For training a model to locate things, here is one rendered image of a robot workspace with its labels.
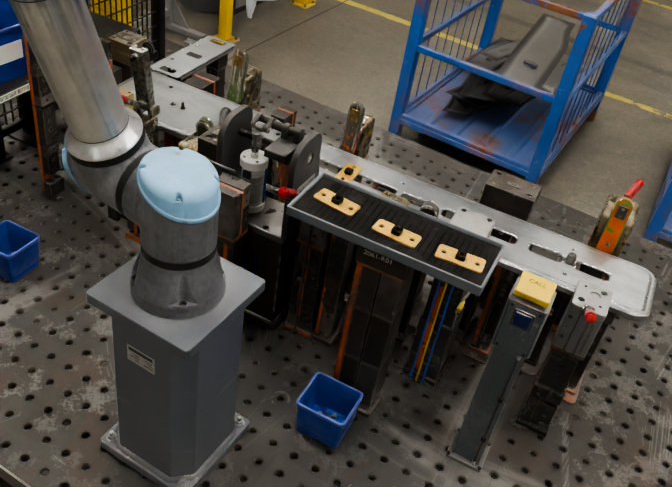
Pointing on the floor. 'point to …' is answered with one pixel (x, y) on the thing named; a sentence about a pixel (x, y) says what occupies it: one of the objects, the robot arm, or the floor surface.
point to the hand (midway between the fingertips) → (268, 5)
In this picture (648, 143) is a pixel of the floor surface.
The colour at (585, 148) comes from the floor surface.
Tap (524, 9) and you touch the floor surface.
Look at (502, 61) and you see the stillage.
